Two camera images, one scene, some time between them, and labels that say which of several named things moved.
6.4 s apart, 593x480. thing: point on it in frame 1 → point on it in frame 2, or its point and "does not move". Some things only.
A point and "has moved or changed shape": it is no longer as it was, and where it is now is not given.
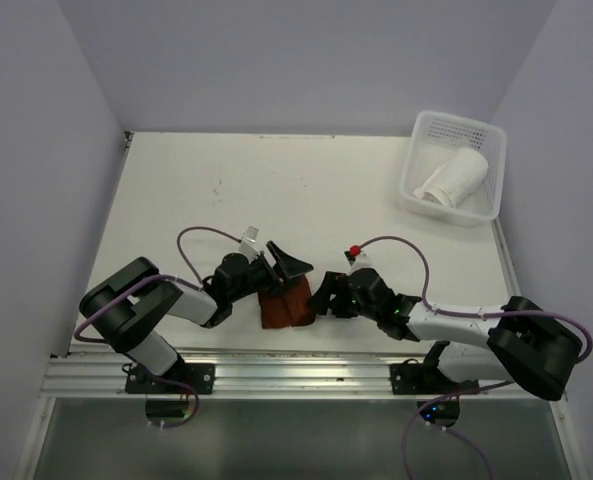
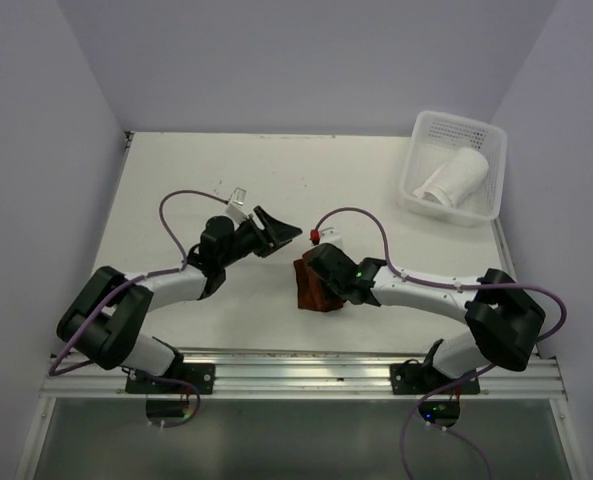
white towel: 455,180 does not move
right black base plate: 426,379 does not move
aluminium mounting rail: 257,376 does not move
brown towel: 294,306 has moved or changed shape
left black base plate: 200,376 does not move
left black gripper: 288,265 → 283,233
